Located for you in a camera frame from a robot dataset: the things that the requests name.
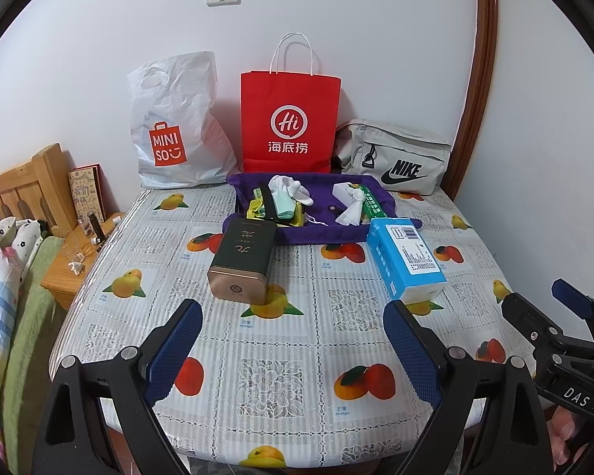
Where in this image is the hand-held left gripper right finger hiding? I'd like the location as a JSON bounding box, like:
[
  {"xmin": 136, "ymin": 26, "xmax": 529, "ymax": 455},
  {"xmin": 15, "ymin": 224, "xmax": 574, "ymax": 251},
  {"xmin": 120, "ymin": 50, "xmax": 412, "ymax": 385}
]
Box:
[{"xmin": 382, "ymin": 299, "xmax": 555, "ymax": 475}]

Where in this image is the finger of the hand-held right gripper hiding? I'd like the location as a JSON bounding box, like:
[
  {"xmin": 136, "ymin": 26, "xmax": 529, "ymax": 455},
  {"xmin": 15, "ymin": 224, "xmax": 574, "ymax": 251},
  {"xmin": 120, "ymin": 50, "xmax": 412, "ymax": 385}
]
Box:
[
  {"xmin": 500, "ymin": 291, "xmax": 570, "ymax": 357},
  {"xmin": 550, "ymin": 278, "xmax": 594, "ymax": 342}
]

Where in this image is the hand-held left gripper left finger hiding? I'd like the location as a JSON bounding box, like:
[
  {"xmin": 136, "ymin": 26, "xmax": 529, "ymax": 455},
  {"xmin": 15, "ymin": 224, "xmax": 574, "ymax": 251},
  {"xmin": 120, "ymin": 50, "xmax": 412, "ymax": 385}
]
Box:
[{"xmin": 32, "ymin": 298, "xmax": 205, "ymax": 475}]

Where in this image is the purple fabric tray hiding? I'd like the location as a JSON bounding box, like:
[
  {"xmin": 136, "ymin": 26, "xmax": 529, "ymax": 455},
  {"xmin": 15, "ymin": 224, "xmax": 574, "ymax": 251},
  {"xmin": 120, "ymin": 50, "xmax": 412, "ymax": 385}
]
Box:
[{"xmin": 223, "ymin": 172, "xmax": 421, "ymax": 245}]

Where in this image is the white plastic wrapper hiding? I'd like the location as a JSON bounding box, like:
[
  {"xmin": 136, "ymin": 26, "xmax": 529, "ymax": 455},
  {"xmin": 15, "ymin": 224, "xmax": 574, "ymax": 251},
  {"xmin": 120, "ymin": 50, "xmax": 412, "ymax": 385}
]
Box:
[{"xmin": 335, "ymin": 189, "xmax": 369, "ymax": 227}]

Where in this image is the green snack packet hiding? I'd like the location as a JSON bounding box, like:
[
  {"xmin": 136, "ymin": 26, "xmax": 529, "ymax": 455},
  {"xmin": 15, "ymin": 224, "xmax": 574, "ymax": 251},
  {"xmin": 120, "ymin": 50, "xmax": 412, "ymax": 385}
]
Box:
[{"xmin": 359, "ymin": 184, "xmax": 388, "ymax": 219}]

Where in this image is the white foam block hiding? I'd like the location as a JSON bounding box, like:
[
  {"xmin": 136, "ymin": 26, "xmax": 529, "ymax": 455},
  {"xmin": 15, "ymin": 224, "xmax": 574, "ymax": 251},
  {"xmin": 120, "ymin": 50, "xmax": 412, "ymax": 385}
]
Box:
[{"xmin": 333, "ymin": 182, "xmax": 362, "ymax": 203}]

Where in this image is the black watch strap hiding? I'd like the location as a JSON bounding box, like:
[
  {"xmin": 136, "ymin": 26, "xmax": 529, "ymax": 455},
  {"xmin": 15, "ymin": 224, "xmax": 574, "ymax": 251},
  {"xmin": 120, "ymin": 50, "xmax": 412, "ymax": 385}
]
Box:
[{"xmin": 258, "ymin": 184, "xmax": 283, "ymax": 221}]

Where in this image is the light green cloth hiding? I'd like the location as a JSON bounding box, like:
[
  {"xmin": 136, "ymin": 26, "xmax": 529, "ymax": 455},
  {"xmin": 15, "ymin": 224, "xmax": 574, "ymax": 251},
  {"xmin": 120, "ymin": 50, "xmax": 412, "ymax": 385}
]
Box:
[{"xmin": 270, "ymin": 193, "xmax": 303, "ymax": 219}]

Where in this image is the white glove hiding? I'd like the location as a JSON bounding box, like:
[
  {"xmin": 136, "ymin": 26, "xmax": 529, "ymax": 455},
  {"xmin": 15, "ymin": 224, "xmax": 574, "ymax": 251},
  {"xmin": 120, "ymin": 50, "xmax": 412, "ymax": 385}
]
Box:
[{"xmin": 268, "ymin": 175, "xmax": 315, "ymax": 206}]

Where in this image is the person's right hand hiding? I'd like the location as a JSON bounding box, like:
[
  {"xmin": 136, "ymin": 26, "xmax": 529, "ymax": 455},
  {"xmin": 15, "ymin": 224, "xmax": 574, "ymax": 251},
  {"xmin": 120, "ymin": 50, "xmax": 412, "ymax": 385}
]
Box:
[{"xmin": 549, "ymin": 405, "xmax": 587, "ymax": 473}]

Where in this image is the blue tissue pack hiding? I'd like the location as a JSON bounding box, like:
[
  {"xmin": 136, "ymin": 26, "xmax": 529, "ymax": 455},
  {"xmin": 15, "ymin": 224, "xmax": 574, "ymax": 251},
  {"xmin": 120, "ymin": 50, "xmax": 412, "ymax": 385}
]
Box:
[{"xmin": 366, "ymin": 218, "xmax": 447, "ymax": 302}]

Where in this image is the fruit print tablecloth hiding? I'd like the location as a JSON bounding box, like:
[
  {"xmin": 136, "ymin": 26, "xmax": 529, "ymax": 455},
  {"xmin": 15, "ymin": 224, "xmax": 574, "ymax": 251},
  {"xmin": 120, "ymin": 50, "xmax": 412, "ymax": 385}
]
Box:
[{"xmin": 49, "ymin": 185, "xmax": 538, "ymax": 471}]

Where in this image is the dark green tin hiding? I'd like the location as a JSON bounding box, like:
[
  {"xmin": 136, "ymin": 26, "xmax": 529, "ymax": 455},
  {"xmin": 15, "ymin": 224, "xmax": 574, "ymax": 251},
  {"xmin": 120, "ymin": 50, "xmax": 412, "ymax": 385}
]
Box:
[{"xmin": 208, "ymin": 218, "xmax": 278, "ymax": 306}]

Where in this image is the wooden nightstand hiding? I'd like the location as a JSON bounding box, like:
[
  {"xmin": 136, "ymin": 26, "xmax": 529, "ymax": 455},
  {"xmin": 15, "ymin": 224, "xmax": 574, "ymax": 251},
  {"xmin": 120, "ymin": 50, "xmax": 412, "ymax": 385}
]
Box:
[{"xmin": 40, "ymin": 212, "xmax": 127, "ymax": 312}]

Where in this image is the green bed sheet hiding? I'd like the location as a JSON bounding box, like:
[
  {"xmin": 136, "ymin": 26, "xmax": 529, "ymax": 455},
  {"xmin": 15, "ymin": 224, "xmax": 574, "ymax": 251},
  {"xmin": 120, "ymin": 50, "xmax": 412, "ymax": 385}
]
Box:
[{"xmin": 0, "ymin": 235, "xmax": 87, "ymax": 407}]

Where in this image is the brown patterned book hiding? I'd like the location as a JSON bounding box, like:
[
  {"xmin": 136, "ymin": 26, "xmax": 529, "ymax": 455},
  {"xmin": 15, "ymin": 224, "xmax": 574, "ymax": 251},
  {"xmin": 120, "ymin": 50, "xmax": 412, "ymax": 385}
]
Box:
[{"xmin": 68, "ymin": 163, "xmax": 105, "ymax": 231}]

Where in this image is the white spotted plush toy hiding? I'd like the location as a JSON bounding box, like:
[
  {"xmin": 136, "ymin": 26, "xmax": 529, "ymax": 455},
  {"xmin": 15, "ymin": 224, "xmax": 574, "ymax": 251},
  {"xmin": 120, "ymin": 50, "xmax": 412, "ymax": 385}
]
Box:
[{"xmin": 0, "ymin": 217, "xmax": 50, "ymax": 263}]

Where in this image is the grey waist bag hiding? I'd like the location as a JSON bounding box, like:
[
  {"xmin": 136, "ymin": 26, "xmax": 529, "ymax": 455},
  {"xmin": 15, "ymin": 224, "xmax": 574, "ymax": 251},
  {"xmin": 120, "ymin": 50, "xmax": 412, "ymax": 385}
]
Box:
[{"xmin": 334, "ymin": 119, "xmax": 452, "ymax": 196}]

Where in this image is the white plastic shopping bag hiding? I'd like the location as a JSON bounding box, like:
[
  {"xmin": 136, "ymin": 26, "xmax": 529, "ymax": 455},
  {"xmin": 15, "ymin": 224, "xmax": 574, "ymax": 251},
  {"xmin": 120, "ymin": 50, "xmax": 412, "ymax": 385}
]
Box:
[{"xmin": 127, "ymin": 51, "xmax": 238, "ymax": 190}]

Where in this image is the wooden headboard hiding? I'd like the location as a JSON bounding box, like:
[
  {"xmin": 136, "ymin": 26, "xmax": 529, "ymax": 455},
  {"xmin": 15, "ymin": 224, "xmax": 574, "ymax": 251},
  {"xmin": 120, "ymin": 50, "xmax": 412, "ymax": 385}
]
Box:
[{"xmin": 0, "ymin": 143, "xmax": 80, "ymax": 238}]

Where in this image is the red paper bag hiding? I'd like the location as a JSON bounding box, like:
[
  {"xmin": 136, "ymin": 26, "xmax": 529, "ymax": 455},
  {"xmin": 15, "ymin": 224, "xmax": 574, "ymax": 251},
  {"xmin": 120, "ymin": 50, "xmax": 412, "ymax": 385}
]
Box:
[{"xmin": 241, "ymin": 32, "xmax": 342, "ymax": 175}]

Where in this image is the wooden door frame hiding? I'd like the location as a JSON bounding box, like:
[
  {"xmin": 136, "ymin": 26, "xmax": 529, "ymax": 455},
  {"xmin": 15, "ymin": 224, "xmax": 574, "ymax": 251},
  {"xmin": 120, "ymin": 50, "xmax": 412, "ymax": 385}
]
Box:
[{"xmin": 445, "ymin": 0, "xmax": 499, "ymax": 199}]

